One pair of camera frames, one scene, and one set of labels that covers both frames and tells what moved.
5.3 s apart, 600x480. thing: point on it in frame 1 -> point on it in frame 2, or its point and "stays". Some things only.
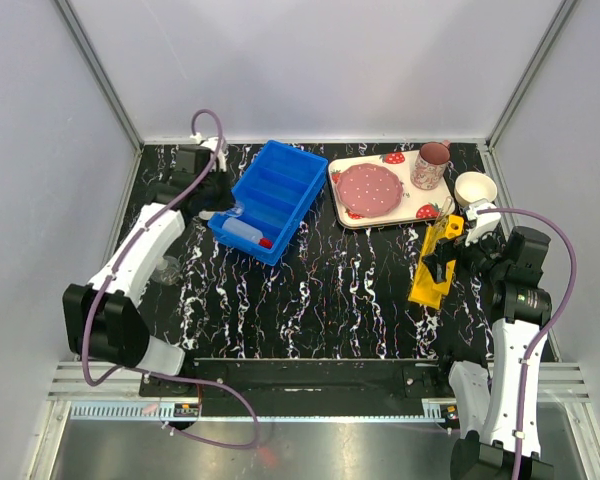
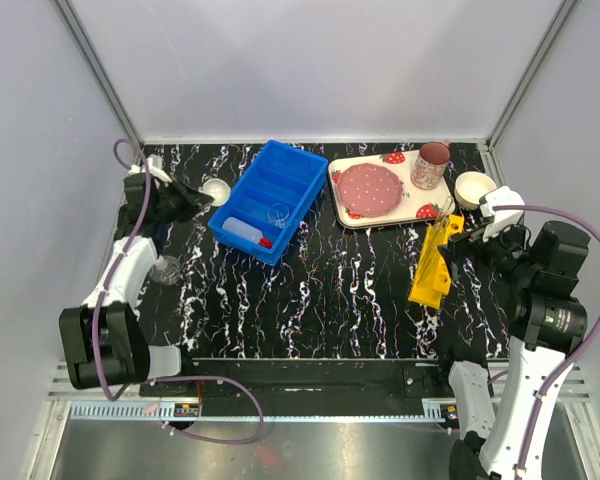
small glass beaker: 237,210 -> 277,214
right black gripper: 451,247 stays
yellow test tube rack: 425,289 stays
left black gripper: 228,199 -> 193,199
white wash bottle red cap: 237,228 stays
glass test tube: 443,217 stays
